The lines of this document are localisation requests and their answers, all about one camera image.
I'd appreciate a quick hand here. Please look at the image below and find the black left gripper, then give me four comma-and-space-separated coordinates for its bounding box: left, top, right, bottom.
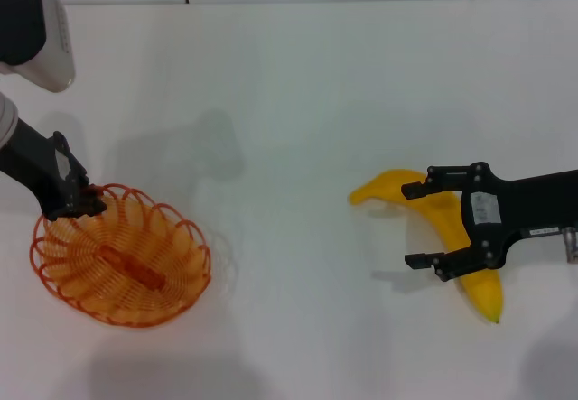
0, 117, 108, 220

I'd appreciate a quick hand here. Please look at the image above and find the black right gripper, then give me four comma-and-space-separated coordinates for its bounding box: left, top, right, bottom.
400, 161, 578, 283

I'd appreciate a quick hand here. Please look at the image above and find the yellow banana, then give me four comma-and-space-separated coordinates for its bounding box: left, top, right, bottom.
347, 169, 505, 324

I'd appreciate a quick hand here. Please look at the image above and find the orange wire basket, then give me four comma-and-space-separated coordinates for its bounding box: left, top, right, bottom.
29, 182, 212, 328

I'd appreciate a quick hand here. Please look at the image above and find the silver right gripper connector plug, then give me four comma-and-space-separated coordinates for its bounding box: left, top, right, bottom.
562, 226, 578, 264

